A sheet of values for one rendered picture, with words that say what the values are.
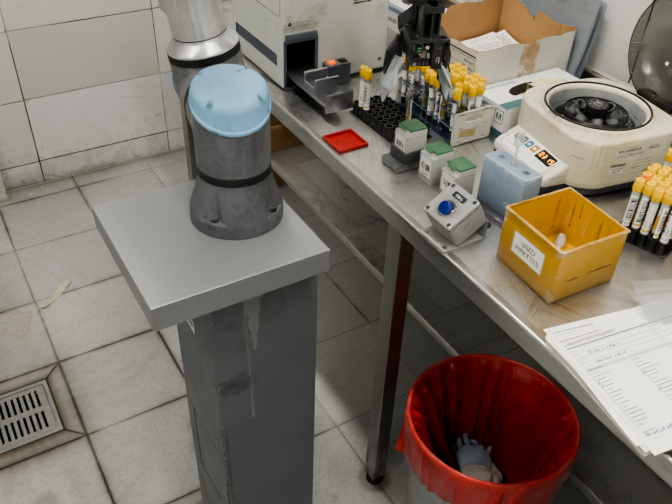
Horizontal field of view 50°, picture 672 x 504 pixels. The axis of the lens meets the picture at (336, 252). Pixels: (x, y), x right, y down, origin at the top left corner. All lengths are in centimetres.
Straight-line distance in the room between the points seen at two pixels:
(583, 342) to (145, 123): 235
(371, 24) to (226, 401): 91
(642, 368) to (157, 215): 76
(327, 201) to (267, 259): 129
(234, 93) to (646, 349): 68
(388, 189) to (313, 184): 113
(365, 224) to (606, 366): 134
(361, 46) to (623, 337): 95
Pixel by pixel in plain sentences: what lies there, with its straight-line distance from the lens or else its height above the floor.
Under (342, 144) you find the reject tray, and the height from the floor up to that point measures 88.
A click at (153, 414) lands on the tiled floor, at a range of 210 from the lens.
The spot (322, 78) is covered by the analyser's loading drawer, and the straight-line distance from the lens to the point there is 162.
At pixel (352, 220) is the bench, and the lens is 228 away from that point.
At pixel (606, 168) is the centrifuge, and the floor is 94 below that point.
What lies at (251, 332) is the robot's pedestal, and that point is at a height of 74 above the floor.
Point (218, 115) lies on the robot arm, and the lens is 104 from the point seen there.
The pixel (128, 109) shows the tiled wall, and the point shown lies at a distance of 306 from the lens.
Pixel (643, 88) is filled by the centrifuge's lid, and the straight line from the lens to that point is 160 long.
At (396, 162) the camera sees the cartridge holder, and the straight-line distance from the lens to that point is 139.
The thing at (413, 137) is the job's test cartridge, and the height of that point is 94.
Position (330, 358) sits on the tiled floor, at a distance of 220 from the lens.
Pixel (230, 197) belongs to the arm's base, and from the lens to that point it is 111.
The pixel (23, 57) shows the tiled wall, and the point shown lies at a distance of 289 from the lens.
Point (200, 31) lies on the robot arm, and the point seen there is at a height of 119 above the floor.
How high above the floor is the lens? 161
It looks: 38 degrees down
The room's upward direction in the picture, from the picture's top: 2 degrees clockwise
